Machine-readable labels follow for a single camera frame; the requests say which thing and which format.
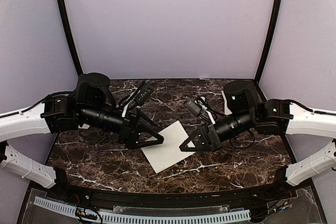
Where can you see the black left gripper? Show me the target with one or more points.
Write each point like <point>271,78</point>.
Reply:
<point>129,137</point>

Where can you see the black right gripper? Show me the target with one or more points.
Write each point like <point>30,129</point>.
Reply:
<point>208,145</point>

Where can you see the white letter sheet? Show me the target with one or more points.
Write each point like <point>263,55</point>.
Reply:
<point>168,153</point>

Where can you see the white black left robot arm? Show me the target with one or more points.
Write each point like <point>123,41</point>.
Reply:
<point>91,103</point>

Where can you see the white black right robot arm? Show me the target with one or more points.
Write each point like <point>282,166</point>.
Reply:
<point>272,117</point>

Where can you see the beige paper envelope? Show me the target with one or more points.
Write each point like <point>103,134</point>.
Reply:
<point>83,127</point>

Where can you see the white spare paper sheet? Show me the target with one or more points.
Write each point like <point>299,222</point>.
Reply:
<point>226,110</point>

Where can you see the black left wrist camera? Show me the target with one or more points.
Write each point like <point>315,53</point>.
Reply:
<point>144,93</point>

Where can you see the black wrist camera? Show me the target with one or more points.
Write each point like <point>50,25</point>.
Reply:
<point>192,106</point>
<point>144,93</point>

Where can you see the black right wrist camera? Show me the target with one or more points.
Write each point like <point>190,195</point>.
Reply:
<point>192,106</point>

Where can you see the black front table rail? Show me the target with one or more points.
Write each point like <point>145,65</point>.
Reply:
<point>98,198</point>

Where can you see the white slotted cable duct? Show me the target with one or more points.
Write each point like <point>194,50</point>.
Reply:
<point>132,215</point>

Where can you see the black left frame post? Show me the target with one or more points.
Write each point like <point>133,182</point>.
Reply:
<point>69,37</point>

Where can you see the black frame post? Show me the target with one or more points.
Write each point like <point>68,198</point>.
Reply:
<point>268,40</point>
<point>69,37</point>

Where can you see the black right frame post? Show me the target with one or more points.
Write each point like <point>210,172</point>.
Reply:
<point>268,40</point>

